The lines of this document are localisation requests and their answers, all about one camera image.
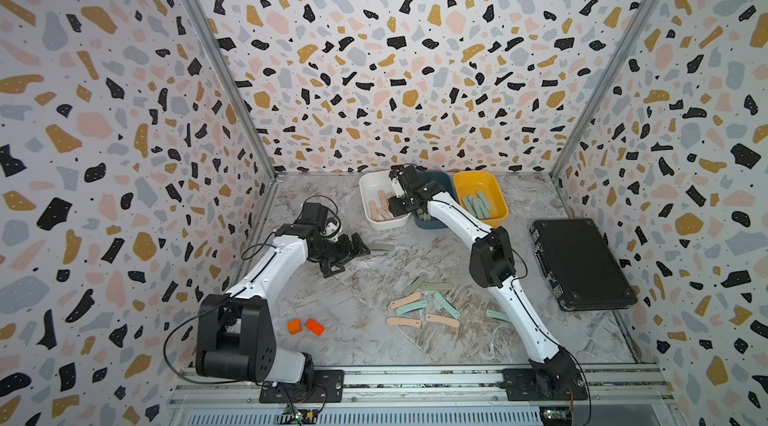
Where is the white storage box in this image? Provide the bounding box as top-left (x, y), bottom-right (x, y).
top-left (358, 171), bottom-right (412, 231)

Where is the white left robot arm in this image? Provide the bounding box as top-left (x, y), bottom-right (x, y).
top-left (194, 202), bottom-right (370, 386)

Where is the aluminium frame post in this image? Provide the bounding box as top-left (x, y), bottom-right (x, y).
top-left (180, 0), bottom-right (277, 183)
top-left (549, 0), bottom-right (660, 184)

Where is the orange block large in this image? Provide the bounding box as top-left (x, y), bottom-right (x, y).
top-left (305, 318), bottom-right (325, 337)

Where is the aluminium frame post right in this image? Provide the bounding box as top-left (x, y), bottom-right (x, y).
top-left (549, 0), bottom-right (660, 184)

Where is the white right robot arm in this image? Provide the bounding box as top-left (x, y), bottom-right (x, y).
top-left (388, 163), bottom-right (589, 399)

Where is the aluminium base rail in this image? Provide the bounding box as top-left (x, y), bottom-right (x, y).
top-left (164, 364), bottom-right (685, 426)

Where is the orange block small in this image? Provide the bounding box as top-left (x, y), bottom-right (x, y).
top-left (287, 319), bottom-right (302, 335)

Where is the dark teal storage box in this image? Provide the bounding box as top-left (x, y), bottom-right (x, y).
top-left (414, 170), bottom-right (457, 230)

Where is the aluminium frame post left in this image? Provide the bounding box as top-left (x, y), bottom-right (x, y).
top-left (180, 0), bottom-right (277, 183)

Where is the green knife near white box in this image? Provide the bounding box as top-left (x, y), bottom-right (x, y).
top-left (368, 243), bottom-right (395, 252)

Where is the mint knife diagonal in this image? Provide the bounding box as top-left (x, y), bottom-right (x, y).
top-left (433, 291), bottom-right (460, 319)

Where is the mint knife horizontal right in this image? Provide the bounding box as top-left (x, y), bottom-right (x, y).
top-left (486, 309), bottom-right (511, 323)

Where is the yellow storage box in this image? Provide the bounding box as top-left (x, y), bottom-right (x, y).
top-left (453, 171), bottom-right (508, 227)

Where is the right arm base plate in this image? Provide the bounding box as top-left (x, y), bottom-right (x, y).
top-left (502, 368), bottom-right (588, 401)

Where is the pink knife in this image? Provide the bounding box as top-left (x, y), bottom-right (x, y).
top-left (368, 200), bottom-right (379, 222)
top-left (386, 316), bottom-right (422, 328)
top-left (390, 292), bottom-right (422, 309)
top-left (425, 314), bottom-right (460, 329)
top-left (378, 189), bottom-right (388, 210)

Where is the mint knife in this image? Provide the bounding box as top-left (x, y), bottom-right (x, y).
top-left (395, 300), bottom-right (427, 315)
top-left (464, 195), bottom-right (485, 219)

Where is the black case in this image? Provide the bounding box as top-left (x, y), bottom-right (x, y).
top-left (530, 218), bottom-right (637, 312)

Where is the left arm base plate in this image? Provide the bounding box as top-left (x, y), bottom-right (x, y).
top-left (259, 369), bottom-right (345, 405)

